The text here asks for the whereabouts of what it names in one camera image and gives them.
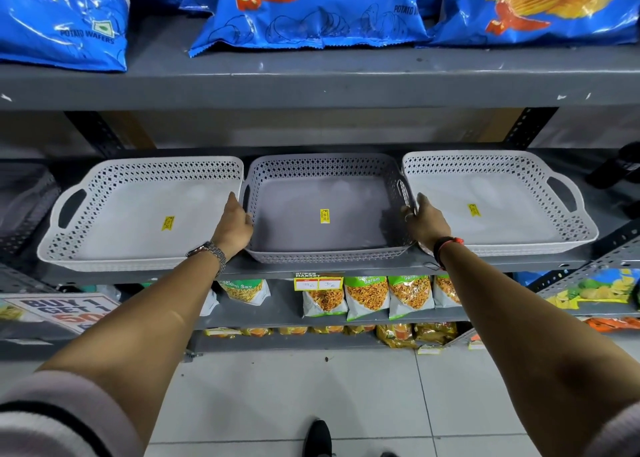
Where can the person's right forearm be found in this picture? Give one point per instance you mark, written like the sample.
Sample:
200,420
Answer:
540,352

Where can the orange packets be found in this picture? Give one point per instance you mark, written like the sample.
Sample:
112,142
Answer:
615,324

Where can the person's left forearm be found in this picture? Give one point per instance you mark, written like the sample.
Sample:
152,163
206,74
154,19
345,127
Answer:
130,332

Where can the row of green white packets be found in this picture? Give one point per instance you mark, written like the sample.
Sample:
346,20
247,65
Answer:
367,297

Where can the white perforated tray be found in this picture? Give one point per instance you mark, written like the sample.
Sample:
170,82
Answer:
510,217
125,227

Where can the white red promo sign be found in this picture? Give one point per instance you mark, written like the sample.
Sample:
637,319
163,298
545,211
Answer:
60,309

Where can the black red wristband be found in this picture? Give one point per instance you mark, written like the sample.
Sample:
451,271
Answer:
440,246

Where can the grey metal shelf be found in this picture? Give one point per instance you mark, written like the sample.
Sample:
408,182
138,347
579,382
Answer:
320,89

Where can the row of yellow packets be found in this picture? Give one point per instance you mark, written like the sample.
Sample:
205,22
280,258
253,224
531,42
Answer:
400,334

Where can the silver metal wristwatch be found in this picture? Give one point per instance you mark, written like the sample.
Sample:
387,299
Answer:
212,252

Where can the white black-striped left sleeve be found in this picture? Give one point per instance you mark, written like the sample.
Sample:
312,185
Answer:
50,431

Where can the small yellow price tag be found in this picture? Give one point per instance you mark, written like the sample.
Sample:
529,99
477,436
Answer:
320,284

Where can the person's right hand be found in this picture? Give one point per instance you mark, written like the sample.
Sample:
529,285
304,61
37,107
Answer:
430,227

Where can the yellow green chip bag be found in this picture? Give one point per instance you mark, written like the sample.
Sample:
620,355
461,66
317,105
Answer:
595,289

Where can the person's left hand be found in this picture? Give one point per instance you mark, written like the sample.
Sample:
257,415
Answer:
232,232

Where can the grey perforated tray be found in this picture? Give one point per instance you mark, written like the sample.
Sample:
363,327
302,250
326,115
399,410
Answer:
300,222

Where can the white right sleeve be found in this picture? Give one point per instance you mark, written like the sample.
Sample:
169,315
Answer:
620,436

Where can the black shoe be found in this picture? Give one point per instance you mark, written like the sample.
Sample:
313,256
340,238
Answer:
317,441

